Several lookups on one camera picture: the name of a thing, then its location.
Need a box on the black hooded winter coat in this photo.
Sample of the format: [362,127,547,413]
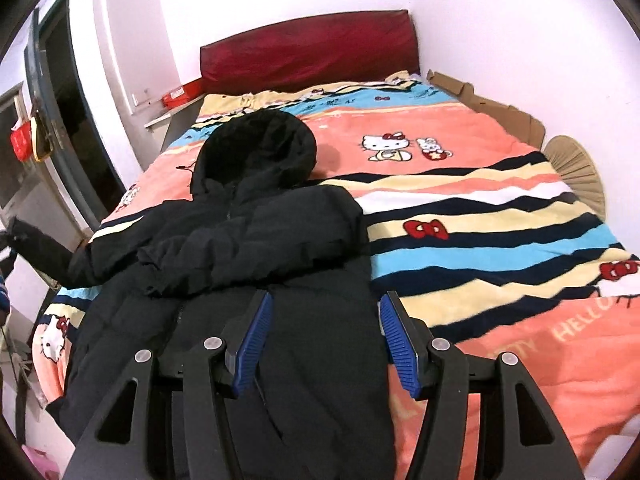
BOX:
[6,110,396,479]

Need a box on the yellow hanging bag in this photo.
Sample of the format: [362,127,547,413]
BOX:
[29,110,54,162]

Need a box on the red hanging bag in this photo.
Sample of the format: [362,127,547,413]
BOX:
[10,120,32,162]

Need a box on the dark green door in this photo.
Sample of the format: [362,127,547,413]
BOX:
[24,0,125,230]

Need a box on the Hello Kitty striped blanket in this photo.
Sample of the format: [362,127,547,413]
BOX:
[37,74,639,479]

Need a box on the white bedside shelf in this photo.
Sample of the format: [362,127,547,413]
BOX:
[144,94,205,155]

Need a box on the red box on shelf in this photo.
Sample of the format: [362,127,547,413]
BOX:
[162,78,204,110]

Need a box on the beige woven fan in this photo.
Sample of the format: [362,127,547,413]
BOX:
[542,136,606,220]

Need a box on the brown cardboard sheet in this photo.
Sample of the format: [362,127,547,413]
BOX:
[426,70,546,150]

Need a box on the dark red headboard cushion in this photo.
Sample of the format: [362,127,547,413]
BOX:
[200,10,420,96]

